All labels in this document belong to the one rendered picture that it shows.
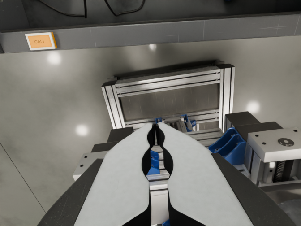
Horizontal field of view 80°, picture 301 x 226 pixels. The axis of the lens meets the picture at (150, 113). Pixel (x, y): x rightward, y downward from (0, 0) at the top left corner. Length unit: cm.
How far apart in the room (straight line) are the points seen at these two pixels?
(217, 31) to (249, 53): 113
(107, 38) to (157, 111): 93
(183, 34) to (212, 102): 95
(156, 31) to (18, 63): 138
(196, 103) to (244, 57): 50
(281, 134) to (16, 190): 242
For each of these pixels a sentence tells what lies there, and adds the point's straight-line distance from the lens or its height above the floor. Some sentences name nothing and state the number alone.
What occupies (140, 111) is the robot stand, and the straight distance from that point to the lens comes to 127.
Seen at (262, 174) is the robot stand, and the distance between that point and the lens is 61.
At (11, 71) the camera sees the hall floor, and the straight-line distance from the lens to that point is 172.
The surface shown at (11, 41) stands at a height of 95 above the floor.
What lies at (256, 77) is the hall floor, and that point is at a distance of 162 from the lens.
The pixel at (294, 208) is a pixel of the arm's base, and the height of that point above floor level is 106.
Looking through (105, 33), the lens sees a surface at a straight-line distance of 40.
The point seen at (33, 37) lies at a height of 96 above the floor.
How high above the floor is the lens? 134
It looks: 63 degrees down
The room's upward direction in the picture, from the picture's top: 179 degrees clockwise
